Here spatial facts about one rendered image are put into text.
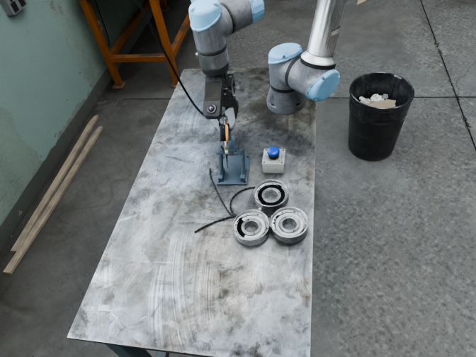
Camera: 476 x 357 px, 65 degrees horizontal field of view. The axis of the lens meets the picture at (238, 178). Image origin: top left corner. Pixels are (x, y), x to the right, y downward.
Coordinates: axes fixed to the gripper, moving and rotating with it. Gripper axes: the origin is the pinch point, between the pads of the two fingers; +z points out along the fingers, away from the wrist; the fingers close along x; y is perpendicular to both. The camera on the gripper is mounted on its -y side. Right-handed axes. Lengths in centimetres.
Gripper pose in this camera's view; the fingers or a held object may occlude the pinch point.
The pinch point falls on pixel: (224, 128)
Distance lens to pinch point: 110.0
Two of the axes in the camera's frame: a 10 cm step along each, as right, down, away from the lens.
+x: -9.9, 0.0, 1.6
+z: 1.2, 6.6, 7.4
